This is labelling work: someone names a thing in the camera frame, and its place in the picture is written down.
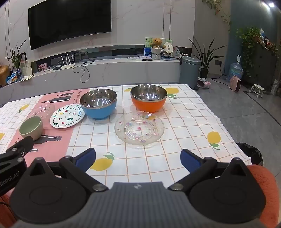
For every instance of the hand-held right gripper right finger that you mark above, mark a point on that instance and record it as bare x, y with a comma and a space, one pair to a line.
189, 159

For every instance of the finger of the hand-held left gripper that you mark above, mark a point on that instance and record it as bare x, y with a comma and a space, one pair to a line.
22, 146

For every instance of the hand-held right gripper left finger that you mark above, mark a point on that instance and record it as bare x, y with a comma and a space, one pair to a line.
86, 158

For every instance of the green ceramic bowl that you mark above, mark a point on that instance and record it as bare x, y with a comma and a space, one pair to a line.
33, 131

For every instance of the small clear glass plate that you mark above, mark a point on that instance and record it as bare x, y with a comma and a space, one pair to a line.
41, 110

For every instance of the white painted plate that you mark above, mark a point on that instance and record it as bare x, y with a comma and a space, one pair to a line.
65, 116

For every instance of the blue steel bowl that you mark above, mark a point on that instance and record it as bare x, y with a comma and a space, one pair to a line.
98, 111

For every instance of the large flowered glass plate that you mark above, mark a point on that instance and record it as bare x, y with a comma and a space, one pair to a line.
140, 129

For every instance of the orange steel bowl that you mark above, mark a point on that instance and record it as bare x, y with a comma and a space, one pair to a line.
149, 106

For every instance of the lemon print tablecloth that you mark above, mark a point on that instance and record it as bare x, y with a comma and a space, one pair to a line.
175, 131

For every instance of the black trash bag bin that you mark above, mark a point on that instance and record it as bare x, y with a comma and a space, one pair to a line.
252, 153

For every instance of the beige paper sheets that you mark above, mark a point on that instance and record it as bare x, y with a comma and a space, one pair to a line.
27, 78

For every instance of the blue snack packets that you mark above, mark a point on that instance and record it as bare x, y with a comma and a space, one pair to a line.
14, 76

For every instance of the gold round vase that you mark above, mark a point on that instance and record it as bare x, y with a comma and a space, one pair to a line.
4, 75

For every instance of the white paper bag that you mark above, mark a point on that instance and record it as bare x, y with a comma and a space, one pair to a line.
26, 69

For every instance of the pink photo card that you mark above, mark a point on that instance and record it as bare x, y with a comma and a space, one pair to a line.
42, 66

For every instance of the orange fluffy chair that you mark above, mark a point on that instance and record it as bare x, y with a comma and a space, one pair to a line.
270, 186

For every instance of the grey pedal trash can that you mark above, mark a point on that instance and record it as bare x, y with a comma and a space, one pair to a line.
190, 72

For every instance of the pink space heater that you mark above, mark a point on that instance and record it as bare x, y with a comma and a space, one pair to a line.
235, 84

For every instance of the spiky green potted plant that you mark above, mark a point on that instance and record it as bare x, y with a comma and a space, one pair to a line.
16, 59

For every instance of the white wifi router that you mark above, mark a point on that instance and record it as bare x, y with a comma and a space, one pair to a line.
68, 65

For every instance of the white low stool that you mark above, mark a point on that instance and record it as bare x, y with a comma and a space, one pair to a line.
258, 88

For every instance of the grey marble tv console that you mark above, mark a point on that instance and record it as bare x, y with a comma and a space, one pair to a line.
131, 70

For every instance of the blue water jug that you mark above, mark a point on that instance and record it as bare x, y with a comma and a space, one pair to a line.
236, 70

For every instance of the long-leaf potted plant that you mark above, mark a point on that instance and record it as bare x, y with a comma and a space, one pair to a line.
205, 59

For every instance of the round decorative plate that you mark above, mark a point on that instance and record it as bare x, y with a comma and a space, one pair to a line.
176, 52

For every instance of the pink flat box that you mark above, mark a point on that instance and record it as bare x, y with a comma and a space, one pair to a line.
146, 58

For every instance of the white ribbed pot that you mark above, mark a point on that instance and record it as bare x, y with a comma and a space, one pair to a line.
156, 53

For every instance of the white round hand fan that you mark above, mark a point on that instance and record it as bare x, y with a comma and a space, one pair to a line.
168, 47

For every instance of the dark grey cabinet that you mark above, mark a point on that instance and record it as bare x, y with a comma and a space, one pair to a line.
265, 70

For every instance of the green picture board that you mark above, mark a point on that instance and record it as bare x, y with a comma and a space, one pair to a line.
148, 46

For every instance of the brown teddy bear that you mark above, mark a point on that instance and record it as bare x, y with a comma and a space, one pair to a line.
156, 42

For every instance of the black television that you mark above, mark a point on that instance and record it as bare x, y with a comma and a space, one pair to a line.
65, 22

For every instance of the bushy leafy plant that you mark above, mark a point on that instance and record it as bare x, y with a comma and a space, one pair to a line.
250, 37

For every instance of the hanging vine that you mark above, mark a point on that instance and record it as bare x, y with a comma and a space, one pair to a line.
216, 6

